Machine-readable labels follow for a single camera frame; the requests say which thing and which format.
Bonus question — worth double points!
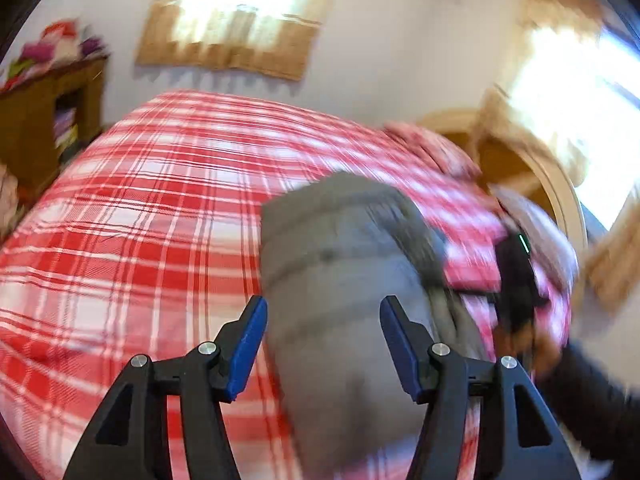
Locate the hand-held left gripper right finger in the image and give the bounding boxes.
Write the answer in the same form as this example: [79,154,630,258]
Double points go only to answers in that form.
[379,295,582,480]

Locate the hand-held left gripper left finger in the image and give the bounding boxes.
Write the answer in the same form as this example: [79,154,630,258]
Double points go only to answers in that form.
[62,295,269,480]

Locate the grey pants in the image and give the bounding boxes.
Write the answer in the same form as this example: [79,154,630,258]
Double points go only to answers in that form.
[260,171,495,480]

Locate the folded clothes inside cabinet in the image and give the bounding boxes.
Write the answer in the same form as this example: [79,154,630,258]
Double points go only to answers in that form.
[52,104,82,162]

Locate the colourful clothes pile on cabinet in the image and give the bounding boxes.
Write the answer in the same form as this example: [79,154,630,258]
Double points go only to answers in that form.
[0,19,109,94]

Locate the person's right hand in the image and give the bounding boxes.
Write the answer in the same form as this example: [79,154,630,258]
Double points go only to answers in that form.
[495,317,561,378]

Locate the wooden headboard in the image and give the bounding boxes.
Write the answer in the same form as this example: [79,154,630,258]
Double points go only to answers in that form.
[417,107,589,261]

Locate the red patterned pillow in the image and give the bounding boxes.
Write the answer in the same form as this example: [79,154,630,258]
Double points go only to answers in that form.
[385,120,484,182]

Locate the red plaid bed sheet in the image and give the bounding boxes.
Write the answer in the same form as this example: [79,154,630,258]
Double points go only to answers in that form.
[0,89,576,480]

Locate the wooden framed window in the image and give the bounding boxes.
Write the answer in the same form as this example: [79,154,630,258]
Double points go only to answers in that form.
[136,0,347,82]
[475,0,640,313]

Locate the wooden cabinet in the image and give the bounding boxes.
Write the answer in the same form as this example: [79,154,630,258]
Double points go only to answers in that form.
[0,55,109,197]

